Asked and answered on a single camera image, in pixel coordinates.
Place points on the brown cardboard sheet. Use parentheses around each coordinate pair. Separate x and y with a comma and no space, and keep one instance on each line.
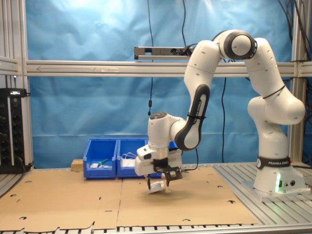
(185,209)
(61,200)

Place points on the horizontal aluminium beam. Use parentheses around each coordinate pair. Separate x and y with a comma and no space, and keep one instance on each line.
(73,68)

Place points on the black camera box on bracket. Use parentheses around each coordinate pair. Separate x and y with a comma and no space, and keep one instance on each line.
(173,174)

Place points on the long white printed packet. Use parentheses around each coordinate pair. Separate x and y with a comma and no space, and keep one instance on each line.
(93,165)

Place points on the green syringe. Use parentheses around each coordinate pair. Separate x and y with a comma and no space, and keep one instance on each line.
(103,161)

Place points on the chipboard wood block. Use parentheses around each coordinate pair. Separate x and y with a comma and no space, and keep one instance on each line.
(77,165)

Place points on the blue bin holding masks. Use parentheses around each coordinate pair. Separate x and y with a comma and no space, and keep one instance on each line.
(131,146)

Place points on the silver power strip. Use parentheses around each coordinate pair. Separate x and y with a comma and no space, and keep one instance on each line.
(158,51)

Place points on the white cotton packet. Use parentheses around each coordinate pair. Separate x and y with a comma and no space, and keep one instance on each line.
(156,187)

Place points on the aluminium frame post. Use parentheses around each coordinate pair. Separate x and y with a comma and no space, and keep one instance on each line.
(17,29)
(296,141)

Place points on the blue bin holding cotton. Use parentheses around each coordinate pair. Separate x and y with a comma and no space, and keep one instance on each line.
(173,145)

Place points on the stack of white masks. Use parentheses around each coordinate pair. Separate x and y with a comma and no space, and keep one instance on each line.
(128,163)

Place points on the blue bin holding syringes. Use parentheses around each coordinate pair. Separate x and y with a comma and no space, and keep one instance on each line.
(100,173)

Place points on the short aluminium side rail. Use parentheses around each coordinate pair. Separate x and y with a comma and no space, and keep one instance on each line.
(9,64)

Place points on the black power socket tower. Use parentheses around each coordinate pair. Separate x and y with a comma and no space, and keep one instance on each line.
(14,131)

